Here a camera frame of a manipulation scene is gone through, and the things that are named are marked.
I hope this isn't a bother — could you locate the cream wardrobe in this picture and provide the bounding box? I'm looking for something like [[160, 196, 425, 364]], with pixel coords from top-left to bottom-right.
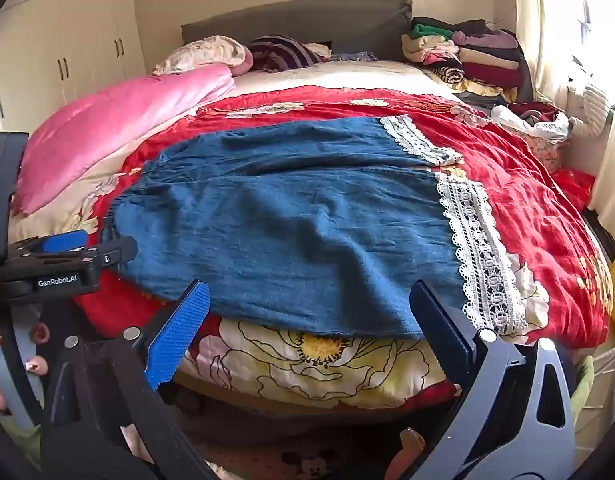
[[0, 0, 149, 138]]

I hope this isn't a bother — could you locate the white ribbed knit garment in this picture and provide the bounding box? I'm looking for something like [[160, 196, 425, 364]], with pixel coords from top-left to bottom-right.
[[566, 81, 615, 139]]

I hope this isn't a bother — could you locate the grey bed headboard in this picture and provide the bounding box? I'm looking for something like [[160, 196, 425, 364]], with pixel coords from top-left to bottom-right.
[[181, 0, 414, 62]]

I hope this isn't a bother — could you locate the blue denim pants lace trim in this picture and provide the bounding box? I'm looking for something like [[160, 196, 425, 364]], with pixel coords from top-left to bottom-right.
[[102, 114, 529, 338]]

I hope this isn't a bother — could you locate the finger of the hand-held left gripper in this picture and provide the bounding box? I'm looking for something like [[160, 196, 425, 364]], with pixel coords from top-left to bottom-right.
[[8, 229, 139, 273]]

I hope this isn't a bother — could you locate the green cloth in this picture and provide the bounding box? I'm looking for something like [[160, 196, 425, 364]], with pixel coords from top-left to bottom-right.
[[569, 354, 596, 417]]

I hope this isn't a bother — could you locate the cartoon mouse floor mat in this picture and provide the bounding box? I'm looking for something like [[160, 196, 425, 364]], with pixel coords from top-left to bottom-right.
[[280, 446, 339, 478]]

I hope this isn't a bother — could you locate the striped purple pillow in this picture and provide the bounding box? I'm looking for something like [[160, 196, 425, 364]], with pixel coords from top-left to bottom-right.
[[248, 35, 334, 74]]

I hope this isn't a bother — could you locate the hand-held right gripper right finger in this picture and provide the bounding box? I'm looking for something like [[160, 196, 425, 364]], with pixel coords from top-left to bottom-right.
[[402, 279, 579, 480]]

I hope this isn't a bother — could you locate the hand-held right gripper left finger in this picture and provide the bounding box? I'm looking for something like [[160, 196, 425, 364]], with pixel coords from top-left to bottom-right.
[[40, 280, 219, 480]]

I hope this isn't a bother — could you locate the bright window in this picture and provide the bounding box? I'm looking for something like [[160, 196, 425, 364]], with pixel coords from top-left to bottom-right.
[[535, 0, 615, 91]]

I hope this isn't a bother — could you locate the pile of folded clothes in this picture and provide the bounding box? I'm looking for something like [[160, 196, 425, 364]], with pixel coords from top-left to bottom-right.
[[400, 16, 534, 105]]

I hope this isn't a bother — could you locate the white crumpled cloth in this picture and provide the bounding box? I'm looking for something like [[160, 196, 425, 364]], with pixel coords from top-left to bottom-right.
[[490, 104, 572, 142]]

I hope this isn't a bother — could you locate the cream curtain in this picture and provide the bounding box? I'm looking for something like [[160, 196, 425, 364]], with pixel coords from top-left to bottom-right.
[[511, 0, 615, 221]]

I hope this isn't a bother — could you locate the pink satin quilt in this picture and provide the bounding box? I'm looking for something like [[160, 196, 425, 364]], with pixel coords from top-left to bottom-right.
[[12, 63, 237, 217]]

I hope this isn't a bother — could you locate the red floral blanket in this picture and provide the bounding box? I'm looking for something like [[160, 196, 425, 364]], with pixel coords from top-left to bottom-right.
[[70, 87, 615, 411]]

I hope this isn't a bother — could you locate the floral cream pillow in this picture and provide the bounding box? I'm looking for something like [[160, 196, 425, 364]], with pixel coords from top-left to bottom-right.
[[152, 35, 254, 77]]

